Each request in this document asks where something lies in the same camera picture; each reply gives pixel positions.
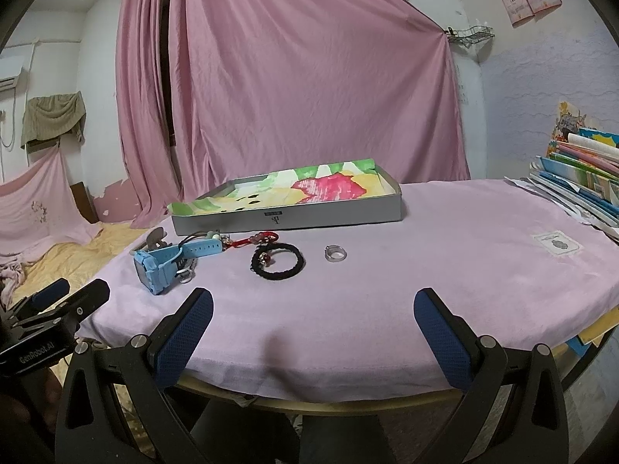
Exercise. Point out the pink sheet on wall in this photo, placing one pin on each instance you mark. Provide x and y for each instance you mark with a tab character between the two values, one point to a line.
38	211

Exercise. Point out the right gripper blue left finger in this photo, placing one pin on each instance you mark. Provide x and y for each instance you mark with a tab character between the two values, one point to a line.
91	427

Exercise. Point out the white label patch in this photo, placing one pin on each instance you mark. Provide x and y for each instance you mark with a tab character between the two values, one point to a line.
557	243

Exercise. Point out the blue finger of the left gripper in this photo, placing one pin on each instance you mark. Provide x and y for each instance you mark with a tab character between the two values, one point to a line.
47	296
82	301

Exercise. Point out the grey tray with colourful liner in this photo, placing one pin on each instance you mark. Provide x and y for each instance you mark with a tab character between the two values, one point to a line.
348	193

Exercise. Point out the wire wall rack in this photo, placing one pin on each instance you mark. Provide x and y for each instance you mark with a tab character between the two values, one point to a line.
469	37

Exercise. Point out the white air conditioner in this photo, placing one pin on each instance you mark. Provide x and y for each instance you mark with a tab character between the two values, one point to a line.
10	71

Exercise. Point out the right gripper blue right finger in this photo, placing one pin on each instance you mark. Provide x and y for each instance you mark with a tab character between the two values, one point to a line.
533	427

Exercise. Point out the stack of books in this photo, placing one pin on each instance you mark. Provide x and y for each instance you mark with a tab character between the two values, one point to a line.
579	173

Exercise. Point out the olive green hanging cloth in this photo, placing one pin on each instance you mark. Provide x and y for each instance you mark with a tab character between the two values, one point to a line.
50	117

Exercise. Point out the yellow bed blanket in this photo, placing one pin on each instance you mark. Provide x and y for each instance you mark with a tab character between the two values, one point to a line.
77	263

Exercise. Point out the pink tablecloth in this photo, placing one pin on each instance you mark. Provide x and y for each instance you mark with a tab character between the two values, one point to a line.
343	329

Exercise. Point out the large pink curtain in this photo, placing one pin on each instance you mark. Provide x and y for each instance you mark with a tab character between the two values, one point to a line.
213	90

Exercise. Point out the light blue smart watch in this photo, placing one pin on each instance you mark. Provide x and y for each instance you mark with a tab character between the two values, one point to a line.
159	269

